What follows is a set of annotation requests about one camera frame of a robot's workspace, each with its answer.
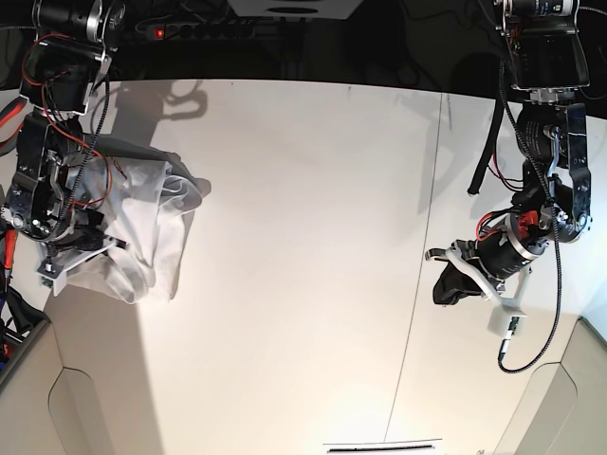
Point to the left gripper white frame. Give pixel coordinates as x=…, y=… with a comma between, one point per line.
x=480, y=267

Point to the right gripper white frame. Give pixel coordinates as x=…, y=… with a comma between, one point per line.
x=83, y=240

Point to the white t-shirt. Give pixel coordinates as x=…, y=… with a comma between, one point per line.
x=150, y=208

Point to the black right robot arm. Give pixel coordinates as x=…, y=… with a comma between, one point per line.
x=61, y=180

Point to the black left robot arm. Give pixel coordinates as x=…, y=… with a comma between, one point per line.
x=543, y=66

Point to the black bag at left edge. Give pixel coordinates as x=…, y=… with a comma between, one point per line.
x=23, y=318

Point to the white floor vent grille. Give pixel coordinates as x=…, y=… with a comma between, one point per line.
x=432, y=446

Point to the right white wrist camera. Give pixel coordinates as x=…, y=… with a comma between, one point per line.
x=55, y=284

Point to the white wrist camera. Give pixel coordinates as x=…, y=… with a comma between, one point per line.
x=55, y=284
x=504, y=320

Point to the red handled tool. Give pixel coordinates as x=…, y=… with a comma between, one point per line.
x=9, y=241

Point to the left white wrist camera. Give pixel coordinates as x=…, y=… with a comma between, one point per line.
x=504, y=320

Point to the white power strip red switch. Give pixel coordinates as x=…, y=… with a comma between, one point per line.
x=206, y=31

